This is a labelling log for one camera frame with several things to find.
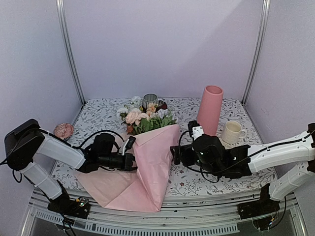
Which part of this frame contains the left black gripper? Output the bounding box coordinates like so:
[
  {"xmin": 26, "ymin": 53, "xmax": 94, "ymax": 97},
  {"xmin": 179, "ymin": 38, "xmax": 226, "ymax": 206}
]
[{"xmin": 99, "ymin": 153, "xmax": 146, "ymax": 172}]

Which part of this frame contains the pink flower bouquet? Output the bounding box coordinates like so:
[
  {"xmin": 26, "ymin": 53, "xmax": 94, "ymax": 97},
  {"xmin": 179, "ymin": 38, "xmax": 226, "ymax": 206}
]
[{"xmin": 117, "ymin": 96, "xmax": 177, "ymax": 135}]

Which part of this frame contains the pink wrapping paper sheet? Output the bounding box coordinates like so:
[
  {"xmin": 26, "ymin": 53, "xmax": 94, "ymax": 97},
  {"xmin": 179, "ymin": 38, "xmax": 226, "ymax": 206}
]
[{"xmin": 75, "ymin": 124, "xmax": 180, "ymax": 212}]

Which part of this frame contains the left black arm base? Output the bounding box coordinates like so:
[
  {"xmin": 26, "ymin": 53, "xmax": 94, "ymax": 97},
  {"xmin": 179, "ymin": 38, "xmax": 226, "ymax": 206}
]
[{"xmin": 47, "ymin": 181, "xmax": 91, "ymax": 219}]

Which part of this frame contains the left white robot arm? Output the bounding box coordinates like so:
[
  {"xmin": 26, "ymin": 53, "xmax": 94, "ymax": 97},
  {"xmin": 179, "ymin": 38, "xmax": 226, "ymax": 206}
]
[{"xmin": 4, "ymin": 119, "xmax": 136, "ymax": 213}]

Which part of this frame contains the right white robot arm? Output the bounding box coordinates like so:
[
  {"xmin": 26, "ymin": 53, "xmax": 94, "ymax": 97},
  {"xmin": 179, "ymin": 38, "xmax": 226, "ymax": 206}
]
[{"xmin": 170, "ymin": 121, "xmax": 315, "ymax": 214}]

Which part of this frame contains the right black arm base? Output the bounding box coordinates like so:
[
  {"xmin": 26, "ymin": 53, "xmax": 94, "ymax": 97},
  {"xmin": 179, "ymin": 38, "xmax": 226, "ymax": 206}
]
[{"xmin": 237, "ymin": 183, "xmax": 280, "ymax": 231}]

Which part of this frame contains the tall pink vase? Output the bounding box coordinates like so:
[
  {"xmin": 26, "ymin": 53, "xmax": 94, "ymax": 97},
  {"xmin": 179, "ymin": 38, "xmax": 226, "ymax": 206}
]
[{"xmin": 196, "ymin": 85, "xmax": 223, "ymax": 136}]

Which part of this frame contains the floral patterned table mat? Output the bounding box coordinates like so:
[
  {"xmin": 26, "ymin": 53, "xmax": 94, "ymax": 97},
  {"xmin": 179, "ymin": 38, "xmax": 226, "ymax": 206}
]
[{"xmin": 48, "ymin": 97, "xmax": 281, "ymax": 197}]

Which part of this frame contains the pink patterned ball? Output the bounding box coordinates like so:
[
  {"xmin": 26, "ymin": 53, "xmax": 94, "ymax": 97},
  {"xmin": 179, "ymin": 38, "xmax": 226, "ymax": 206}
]
[{"xmin": 54, "ymin": 123, "xmax": 74, "ymax": 140}]

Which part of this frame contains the cream ceramic mug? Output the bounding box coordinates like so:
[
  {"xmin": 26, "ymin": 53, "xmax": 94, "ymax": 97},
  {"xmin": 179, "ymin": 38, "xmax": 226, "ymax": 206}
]
[{"xmin": 221, "ymin": 120, "xmax": 247, "ymax": 144}]

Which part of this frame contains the striped grey ceramic cup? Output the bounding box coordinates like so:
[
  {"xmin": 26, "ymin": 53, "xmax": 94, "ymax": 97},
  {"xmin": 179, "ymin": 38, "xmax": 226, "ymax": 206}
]
[{"xmin": 142, "ymin": 93, "xmax": 158, "ymax": 109}]

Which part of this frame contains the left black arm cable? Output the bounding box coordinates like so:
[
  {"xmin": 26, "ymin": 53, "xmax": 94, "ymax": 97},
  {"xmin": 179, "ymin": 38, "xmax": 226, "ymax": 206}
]
[{"xmin": 71, "ymin": 129, "xmax": 125, "ymax": 150}]

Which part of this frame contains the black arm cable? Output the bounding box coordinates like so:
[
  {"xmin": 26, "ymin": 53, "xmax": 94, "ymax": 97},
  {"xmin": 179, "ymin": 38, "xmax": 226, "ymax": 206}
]
[
  {"xmin": 177, "ymin": 130, "xmax": 222, "ymax": 184},
  {"xmin": 71, "ymin": 129, "xmax": 125, "ymax": 150}
]

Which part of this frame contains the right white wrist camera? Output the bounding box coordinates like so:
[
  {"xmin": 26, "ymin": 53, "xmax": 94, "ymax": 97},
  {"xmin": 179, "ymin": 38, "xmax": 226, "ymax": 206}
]
[{"xmin": 188, "ymin": 120, "xmax": 204, "ymax": 141}]

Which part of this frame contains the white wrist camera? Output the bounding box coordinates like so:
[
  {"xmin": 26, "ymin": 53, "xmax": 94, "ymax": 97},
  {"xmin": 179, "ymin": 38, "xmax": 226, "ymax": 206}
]
[
  {"xmin": 119, "ymin": 136, "xmax": 136, "ymax": 155},
  {"xmin": 188, "ymin": 120, "xmax": 204, "ymax": 141}
]

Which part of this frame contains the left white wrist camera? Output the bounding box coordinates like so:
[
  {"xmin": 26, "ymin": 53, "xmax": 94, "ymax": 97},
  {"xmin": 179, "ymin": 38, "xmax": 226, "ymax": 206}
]
[{"xmin": 119, "ymin": 136, "xmax": 136, "ymax": 155}]

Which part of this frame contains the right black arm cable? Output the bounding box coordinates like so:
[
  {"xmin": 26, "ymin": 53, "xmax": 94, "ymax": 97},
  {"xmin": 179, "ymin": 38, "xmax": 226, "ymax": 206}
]
[{"xmin": 177, "ymin": 130, "xmax": 222, "ymax": 184}]

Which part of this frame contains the left aluminium frame post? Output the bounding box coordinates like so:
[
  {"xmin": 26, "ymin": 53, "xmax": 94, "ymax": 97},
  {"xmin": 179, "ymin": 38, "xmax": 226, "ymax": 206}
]
[{"xmin": 56, "ymin": 0, "xmax": 86, "ymax": 106}]

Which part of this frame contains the aluminium frame post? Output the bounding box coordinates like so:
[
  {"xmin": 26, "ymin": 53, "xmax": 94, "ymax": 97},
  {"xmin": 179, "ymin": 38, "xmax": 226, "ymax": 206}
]
[
  {"xmin": 241, "ymin": 0, "xmax": 270, "ymax": 106},
  {"xmin": 56, "ymin": 0, "xmax": 86, "ymax": 106}
]

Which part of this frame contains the right aluminium frame post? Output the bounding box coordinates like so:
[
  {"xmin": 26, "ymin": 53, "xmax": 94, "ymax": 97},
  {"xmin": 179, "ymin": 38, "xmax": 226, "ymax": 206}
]
[{"xmin": 241, "ymin": 0, "xmax": 270, "ymax": 106}]

